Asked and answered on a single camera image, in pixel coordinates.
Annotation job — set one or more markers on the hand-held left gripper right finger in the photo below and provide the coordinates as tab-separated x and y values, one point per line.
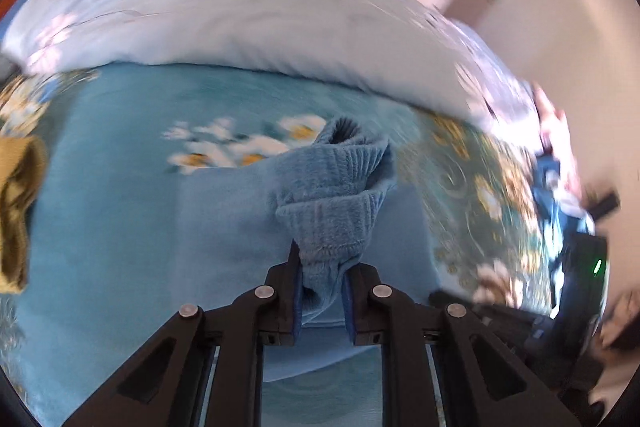
349	314

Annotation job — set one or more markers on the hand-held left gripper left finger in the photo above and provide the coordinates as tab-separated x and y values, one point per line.
297	307

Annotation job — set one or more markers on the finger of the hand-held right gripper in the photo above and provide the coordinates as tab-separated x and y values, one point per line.
500	313

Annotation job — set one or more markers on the blue towel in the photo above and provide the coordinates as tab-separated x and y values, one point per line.
325	207

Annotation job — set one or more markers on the person's right hand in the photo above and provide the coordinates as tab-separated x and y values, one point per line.
620	314

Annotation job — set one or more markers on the white cloth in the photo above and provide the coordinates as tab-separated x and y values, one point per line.
572	204

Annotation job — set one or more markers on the small black object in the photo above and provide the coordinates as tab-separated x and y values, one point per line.
604	204

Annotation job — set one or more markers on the dark blue cloth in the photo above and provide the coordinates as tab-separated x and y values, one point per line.
547	194

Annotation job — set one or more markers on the pink cloth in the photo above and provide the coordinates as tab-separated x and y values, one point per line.
555	127

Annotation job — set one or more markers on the teal floral blanket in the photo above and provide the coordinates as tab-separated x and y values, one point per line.
125	232

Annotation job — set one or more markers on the pale blue daisy-print duvet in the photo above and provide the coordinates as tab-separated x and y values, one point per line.
250	17

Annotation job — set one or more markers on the olive yellow cloth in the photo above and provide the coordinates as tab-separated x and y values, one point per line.
17	207

